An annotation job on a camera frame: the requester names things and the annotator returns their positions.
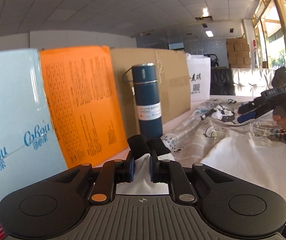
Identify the stack of brown cartons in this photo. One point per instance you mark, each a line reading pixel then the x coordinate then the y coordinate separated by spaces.
pixel 237 52

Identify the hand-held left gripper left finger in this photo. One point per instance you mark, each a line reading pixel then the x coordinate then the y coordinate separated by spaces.
pixel 132 170

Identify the silver quilted sofa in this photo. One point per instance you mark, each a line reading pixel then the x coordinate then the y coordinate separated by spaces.
pixel 252 80

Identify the orange printed paper sheet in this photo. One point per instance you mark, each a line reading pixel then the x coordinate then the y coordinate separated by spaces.
pixel 83 100

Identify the white paper bag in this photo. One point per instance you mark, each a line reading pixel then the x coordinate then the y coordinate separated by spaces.
pixel 199 70

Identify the large light blue cardboard box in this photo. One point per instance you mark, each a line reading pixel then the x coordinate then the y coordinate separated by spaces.
pixel 8 105

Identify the dark blue thermos bottle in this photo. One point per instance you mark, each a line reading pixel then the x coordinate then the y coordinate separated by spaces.
pixel 149 100

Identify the ceiling light panel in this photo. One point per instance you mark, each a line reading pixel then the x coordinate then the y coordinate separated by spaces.
pixel 209 33
pixel 205 11

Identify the grey cartoon printed shirt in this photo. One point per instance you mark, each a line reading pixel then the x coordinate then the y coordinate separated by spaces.
pixel 207 120

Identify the brown cardboard box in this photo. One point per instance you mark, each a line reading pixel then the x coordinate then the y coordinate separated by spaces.
pixel 172 80

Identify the gold framed glass door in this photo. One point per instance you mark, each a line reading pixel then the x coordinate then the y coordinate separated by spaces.
pixel 275 30

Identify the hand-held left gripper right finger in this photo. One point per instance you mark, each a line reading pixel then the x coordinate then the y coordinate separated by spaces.
pixel 152 170

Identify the white garment with black cuffs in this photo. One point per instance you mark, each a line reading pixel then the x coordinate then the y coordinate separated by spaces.
pixel 245 167

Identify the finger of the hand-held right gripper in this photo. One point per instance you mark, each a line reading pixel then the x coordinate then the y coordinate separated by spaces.
pixel 247 108
pixel 247 118

